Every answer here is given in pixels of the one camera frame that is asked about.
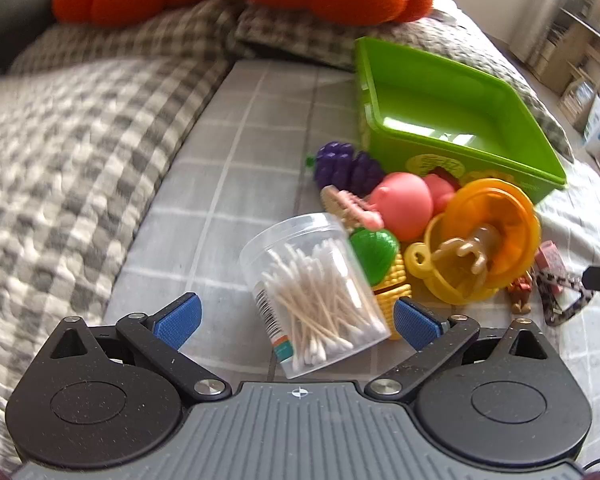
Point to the yellow toy pot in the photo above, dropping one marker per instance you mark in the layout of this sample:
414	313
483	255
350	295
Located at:
440	280

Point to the grey checkered quilt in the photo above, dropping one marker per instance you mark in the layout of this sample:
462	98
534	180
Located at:
70	160

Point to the speckled hair claw clip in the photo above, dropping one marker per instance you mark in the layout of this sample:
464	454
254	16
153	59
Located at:
547	305

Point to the grey checkered pillow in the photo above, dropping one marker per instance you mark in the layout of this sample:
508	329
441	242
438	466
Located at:
300	35

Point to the orange yellow toy cup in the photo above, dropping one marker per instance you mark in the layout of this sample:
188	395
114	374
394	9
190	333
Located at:
517	220

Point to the pink toy pig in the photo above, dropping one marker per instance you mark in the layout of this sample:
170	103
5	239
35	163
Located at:
405	205

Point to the grey grid bed sheet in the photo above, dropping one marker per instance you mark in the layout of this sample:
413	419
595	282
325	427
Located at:
220	185

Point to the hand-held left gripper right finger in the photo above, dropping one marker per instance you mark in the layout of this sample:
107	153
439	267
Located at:
414	321

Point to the small pink box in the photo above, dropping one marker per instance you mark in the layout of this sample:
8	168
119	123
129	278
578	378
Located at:
550	257

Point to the clear cotton swab jar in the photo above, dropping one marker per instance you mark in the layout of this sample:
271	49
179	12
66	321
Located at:
310	285

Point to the green plastic bin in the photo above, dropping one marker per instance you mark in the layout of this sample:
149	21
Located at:
430	95

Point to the yellow toy corn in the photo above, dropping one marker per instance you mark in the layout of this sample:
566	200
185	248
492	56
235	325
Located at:
395	280

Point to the wooden shelf unit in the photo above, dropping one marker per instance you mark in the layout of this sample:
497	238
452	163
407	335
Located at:
575	45

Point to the small brown toy figure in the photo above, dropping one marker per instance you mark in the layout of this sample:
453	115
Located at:
520	292

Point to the beige pink toothed hair clip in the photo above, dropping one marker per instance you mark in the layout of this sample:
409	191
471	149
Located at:
347	205

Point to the purple toy grapes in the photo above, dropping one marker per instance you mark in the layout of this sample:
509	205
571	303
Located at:
337	165

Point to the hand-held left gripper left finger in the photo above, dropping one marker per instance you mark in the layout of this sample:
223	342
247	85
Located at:
180	321

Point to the light curtain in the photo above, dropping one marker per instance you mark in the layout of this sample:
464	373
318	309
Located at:
530	0

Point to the amber toy hand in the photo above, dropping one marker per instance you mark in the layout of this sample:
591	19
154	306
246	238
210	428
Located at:
462	252

